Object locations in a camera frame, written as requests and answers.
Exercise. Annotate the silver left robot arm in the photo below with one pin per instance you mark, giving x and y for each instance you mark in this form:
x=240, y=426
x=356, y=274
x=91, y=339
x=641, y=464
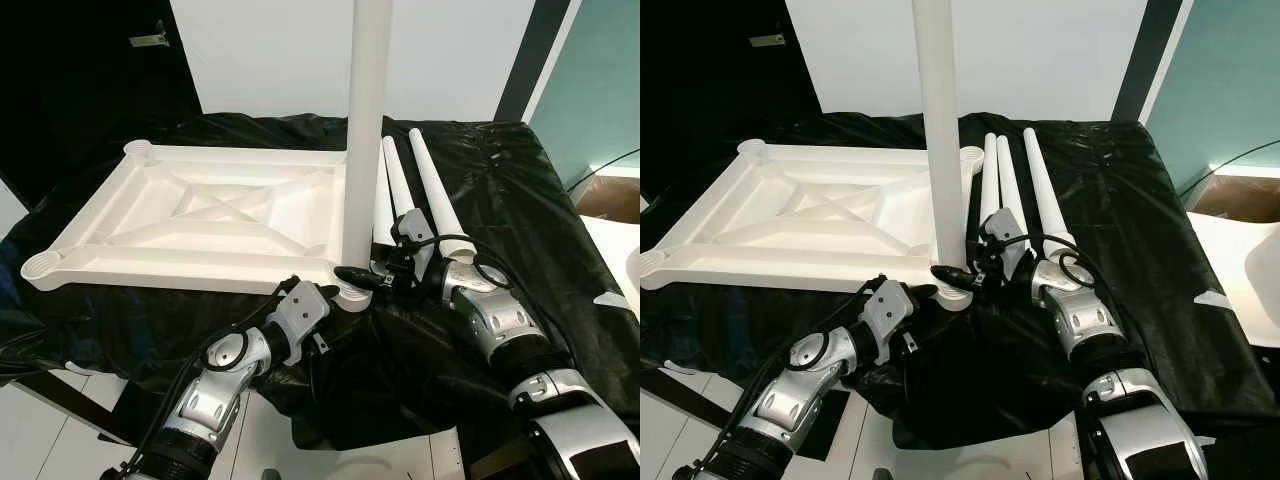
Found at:
x=215, y=385
x=790, y=400

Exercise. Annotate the black plastic cover sheet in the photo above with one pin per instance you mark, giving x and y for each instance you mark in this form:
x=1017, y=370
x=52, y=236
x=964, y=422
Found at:
x=540, y=250
x=1150, y=280

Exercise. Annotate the silver metal door latch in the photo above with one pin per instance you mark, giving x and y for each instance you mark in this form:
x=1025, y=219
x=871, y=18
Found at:
x=768, y=40
x=150, y=41

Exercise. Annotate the black door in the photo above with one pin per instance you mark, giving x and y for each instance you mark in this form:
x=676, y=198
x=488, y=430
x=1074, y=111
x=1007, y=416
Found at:
x=700, y=90
x=80, y=90

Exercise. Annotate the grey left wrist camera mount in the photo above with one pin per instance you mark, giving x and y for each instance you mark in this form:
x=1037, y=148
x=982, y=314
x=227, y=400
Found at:
x=300, y=310
x=888, y=310

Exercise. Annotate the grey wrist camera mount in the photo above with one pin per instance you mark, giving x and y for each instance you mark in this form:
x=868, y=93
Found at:
x=300, y=310
x=888, y=310
x=412, y=228
x=1000, y=228

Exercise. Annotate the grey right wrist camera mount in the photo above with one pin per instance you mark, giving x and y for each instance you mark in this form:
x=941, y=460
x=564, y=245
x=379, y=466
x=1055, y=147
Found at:
x=412, y=228
x=1000, y=228

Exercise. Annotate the black vertical wall post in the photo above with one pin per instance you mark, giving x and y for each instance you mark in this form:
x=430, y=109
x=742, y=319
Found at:
x=1145, y=60
x=530, y=60

